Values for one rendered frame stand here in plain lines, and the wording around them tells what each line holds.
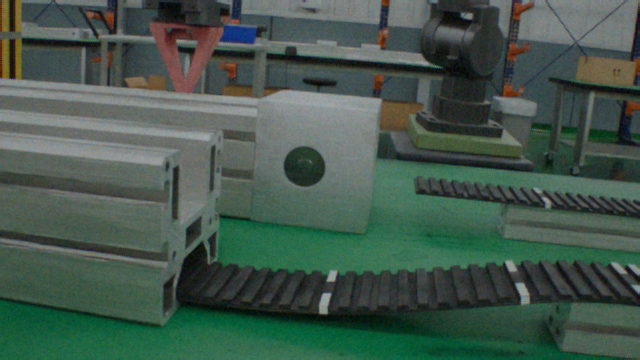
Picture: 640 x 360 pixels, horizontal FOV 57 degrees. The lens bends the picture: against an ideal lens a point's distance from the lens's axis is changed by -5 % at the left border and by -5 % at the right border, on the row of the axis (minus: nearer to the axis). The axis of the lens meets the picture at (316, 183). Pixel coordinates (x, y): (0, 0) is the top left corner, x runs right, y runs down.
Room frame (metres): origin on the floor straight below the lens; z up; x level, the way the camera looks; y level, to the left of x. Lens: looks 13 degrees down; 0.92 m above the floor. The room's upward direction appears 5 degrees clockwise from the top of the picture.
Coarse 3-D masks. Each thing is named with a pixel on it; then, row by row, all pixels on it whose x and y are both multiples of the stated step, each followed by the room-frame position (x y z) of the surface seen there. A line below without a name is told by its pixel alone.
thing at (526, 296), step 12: (504, 264) 0.32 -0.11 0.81; (528, 264) 0.31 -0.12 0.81; (516, 276) 0.30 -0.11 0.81; (528, 276) 0.30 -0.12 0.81; (540, 276) 0.30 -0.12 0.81; (516, 288) 0.28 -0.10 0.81; (528, 288) 0.29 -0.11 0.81; (540, 288) 0.28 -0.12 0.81; (516, 300) 0.27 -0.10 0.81; (528, 300) 0.27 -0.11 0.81; (540, 300) 0.27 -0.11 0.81; (552, 300) 0.27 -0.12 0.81
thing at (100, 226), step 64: (0, 128) 0.36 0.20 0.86; (64, 128) 0.35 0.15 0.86; (128, 128) 0.35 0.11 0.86; (192, 128) 0.36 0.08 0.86; (0, 192) 0.28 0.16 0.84; (64, 192) 0.28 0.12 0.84; (128, 192) 0.28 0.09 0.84; (192, 192) 0.34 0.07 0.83; (0, 256) 0.28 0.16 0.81; (64, 256) 0.27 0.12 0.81; (128, 256) 0.28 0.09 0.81; (192, 256) 0.35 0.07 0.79; (128, 320) 0.27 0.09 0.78
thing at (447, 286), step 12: (432, 276) 0.32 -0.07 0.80; (444, 276) 0.31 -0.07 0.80; (456, 276) 0.31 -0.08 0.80; (432, 288) 0.30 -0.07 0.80; (444, 288) 0.29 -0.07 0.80; (456, 288) 0.29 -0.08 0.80; (468, 288) 0.30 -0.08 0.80; (444, 300) 0.28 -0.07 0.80; (456, 300) 0.28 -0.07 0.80; (468, 300) 0.28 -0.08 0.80
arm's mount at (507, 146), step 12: (408, 120) 1.01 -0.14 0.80; (408, 132) 1.00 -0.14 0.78; (420, 132) 0.88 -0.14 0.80; (432, 132) 0.89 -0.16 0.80; (504, 132) 0.95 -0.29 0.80; (420, 144) 0.87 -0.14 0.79; (432, 144) 0.87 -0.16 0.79; (444, 144) 0.87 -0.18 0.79; (456, 144) 0.87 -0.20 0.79; (468, 144) 0.87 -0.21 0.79; (480, 144) 0.87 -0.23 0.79; (492, 144) 0.87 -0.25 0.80; (504, 144) 0.87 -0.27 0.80; (516, 144) 0.87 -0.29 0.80; (516, 156) 0.87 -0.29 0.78
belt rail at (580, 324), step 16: (560, 304) 0.29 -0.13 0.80; (576, 304) 0.27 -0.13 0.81; (592, 304) 0.27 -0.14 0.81; (608, 304) 0.27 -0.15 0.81; (560, 320) 0.29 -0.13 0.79; (576, 320) 0.27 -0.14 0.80; (592, 320) 0.27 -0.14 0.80; (608, 320) 0.27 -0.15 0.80; (624, 320) 0.27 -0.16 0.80; (560, 336) 0.28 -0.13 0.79; (576, 336) 0.27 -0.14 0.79; (592, 336) 0.27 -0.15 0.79; (608, 336) 0.27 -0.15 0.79; (624, 336) 0.27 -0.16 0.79; (576, 352) 0.27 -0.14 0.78; (592, 352) 0.27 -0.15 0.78; (608, 352) 0.27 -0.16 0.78; (624, 352) 0.27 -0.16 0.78
